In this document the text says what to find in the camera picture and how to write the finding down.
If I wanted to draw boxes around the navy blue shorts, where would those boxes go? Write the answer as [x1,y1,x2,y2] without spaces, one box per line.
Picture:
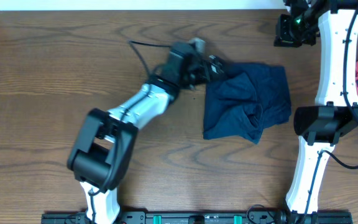
[203,63,291,144]

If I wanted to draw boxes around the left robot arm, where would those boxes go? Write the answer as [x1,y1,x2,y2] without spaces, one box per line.
[67,38,227,223]

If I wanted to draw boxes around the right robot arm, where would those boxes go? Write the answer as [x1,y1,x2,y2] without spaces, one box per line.
[272,0,358,223]

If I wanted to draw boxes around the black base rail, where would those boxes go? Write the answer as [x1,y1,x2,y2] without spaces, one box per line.
[41,210,354,224]

